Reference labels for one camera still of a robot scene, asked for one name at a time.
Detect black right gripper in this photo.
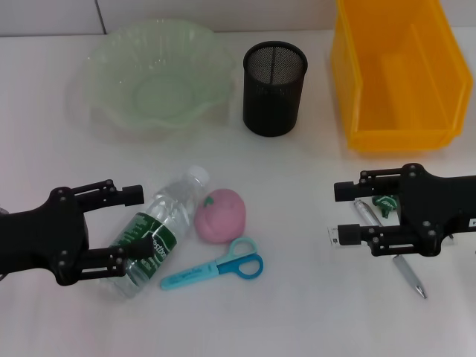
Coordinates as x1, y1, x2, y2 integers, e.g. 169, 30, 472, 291
333, 163, 476, 257

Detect silver ballpoint pen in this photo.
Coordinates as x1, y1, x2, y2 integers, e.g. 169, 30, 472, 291
353, 198, 428, 300

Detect pink toy peach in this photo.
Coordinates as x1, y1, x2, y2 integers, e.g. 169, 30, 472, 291
193, 188, 248, 245

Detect blue safety scissors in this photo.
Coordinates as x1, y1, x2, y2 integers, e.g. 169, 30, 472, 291
159, 237, 265, 291

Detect black mesh pen holder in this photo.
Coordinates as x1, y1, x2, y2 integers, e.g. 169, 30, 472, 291
242, 40, 309, 138

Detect green plastic wrapper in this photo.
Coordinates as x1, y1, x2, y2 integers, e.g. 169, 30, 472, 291
373, 193, 399, 219

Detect clear green-label water bottle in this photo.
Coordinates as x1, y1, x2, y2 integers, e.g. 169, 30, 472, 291
98, 165, 209, 298

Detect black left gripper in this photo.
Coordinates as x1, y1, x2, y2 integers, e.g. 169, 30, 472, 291
0, 179, 154, 287

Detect pale green ruffled fruit bowl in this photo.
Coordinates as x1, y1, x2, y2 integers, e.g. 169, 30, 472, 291
86, 18, 237, 133

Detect yellow plastic bin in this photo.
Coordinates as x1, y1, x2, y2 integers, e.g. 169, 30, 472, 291
329, 0, 474, 152

